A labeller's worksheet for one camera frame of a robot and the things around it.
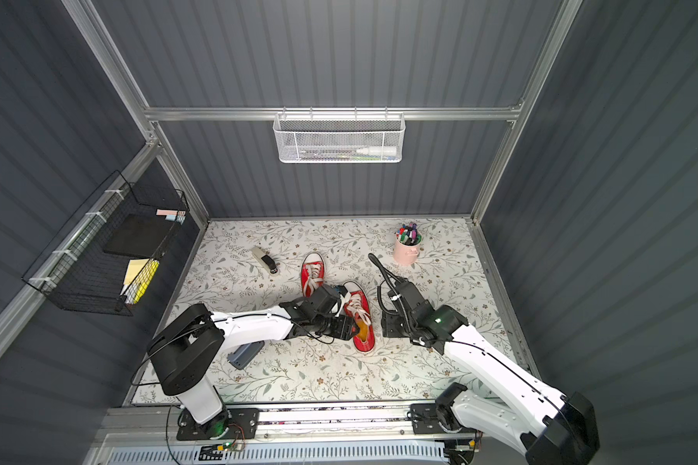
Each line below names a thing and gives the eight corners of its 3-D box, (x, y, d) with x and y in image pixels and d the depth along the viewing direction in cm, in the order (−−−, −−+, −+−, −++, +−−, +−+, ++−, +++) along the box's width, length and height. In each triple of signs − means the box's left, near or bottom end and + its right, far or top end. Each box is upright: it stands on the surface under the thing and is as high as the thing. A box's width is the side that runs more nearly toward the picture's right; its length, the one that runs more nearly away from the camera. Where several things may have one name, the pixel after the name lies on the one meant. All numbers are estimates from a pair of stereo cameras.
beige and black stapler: (252, 254, 112) (248, 247, 108) (258, 250, 113) (255, 242, 109) (273, 276, 105) (270, 269, 101) (280, 271, 106) (277, 264, 103)
